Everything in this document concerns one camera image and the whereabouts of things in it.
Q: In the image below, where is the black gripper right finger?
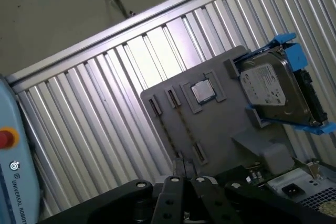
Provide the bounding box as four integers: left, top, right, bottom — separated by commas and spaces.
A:
184, 158, 336, 224

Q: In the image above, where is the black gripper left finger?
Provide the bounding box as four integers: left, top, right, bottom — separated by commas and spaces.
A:
39, 157, 186, 224

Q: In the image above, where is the grey parts rack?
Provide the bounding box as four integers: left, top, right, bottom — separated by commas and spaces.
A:
140, 45, 295, 175

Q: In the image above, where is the silver CPU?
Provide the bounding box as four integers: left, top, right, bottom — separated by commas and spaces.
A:
191, 79, 215, 104

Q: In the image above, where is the black open PC case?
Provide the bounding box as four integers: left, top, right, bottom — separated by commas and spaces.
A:
262, 158, 336, 216

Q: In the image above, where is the silver hard disk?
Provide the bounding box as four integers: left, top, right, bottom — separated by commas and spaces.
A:
239, 50, 328, 127

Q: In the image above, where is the pale blue teach pendant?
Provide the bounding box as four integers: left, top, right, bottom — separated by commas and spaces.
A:
0, 74, 45, 224

